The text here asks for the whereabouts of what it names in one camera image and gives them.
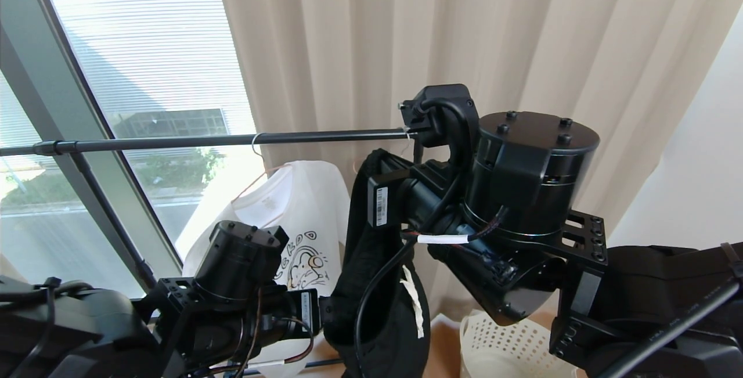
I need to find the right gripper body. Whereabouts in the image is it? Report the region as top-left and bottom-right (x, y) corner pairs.
(367, 157), (466, 235)

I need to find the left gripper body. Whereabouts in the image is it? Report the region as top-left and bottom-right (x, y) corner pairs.
(268, 287), (323, 341)

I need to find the black garment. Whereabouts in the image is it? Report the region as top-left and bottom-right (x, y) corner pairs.
(321, 149), (432, 378)

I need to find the white printed t-shirt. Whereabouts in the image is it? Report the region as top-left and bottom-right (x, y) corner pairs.
(174, 160), (352, 378)

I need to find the white laundry basket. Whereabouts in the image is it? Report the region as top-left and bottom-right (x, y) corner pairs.
(459, 309), (581, 378)

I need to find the black clothes rack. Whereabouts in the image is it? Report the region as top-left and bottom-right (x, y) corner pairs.
(0, 127), (420, 378)

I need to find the beige curtain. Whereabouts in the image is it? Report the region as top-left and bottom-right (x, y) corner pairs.
(0, 253), (27, 283)
(212, 0), (743, 322)

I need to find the window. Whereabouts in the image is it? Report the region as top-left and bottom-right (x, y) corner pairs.
(0, 0), (268, 298)

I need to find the black cable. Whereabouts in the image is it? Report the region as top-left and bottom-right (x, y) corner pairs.
(354, 237), (419, 378)

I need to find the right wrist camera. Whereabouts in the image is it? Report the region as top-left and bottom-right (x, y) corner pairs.
(398, 84), (482, 149)

